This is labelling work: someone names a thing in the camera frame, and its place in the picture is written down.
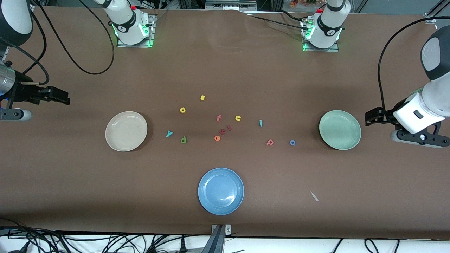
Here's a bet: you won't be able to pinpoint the pale green plate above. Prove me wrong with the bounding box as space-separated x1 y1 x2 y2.
319 110 362 151

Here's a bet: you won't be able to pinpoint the beige brown plate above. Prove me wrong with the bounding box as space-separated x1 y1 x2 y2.
105 111 148 152

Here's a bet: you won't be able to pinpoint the aluminium corner profile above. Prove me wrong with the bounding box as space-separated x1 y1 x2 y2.
424 0 450 24

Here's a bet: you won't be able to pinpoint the brown table cover sheet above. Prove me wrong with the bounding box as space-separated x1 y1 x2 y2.
0 6 450 239

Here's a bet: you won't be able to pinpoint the blue plate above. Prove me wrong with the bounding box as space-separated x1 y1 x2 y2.
198 168 245 215

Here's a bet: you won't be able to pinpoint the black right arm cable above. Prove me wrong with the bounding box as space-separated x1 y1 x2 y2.
0 0 116 86

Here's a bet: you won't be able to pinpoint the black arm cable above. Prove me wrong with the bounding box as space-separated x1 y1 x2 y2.
377 16 450 113
0 0 116 86

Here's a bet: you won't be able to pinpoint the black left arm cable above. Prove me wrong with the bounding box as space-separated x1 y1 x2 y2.
377 16 450 113

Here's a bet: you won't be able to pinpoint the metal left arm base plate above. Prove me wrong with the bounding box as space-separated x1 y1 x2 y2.
302 18 340 52

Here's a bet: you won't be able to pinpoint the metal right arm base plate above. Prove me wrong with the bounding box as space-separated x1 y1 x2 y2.
117 14 157 48

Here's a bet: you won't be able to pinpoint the looped black floor cable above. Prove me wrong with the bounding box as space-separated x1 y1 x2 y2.
364 239 400 253

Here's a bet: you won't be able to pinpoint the black cables on table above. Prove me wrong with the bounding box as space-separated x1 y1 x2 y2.
243 10 311 32

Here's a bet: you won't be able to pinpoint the tangled black floor cables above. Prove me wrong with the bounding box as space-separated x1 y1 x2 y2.
0 218 211 253

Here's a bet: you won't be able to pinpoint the grey metal frame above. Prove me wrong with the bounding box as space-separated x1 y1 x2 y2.
205 0 258 11

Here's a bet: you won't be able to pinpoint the metal clamp bracket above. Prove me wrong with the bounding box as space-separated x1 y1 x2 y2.
211 224 232 253

